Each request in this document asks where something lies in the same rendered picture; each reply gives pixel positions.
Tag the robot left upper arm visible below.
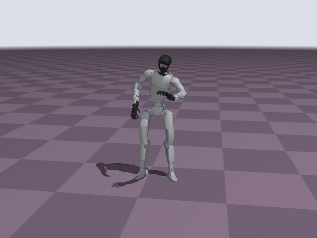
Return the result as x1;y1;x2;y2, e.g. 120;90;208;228
171;77;187;98

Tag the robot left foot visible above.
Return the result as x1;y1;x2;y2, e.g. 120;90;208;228
167;171;178;181

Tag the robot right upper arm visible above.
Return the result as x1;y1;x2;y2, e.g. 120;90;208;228
136;69;154;90

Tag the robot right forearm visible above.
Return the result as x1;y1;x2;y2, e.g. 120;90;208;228
133;83;140;104

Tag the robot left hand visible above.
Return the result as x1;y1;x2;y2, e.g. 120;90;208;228
156;91;175;101

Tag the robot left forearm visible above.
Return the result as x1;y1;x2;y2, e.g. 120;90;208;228
169;90;187;102

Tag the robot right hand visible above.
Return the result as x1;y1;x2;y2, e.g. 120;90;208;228
131;101;140;119

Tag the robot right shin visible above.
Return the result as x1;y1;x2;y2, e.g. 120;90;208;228
139;143;150;172

